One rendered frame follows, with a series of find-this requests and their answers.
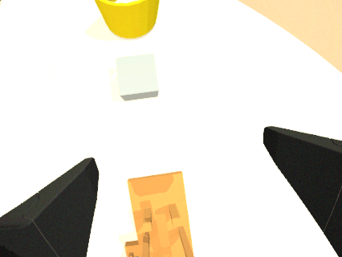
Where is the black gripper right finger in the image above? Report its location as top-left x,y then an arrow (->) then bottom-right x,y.
263,125 -> 342,257

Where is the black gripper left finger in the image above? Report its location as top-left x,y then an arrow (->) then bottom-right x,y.
0,157 -> 100,257

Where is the yellow cup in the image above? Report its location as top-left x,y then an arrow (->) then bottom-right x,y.
94,0 -> 159,41

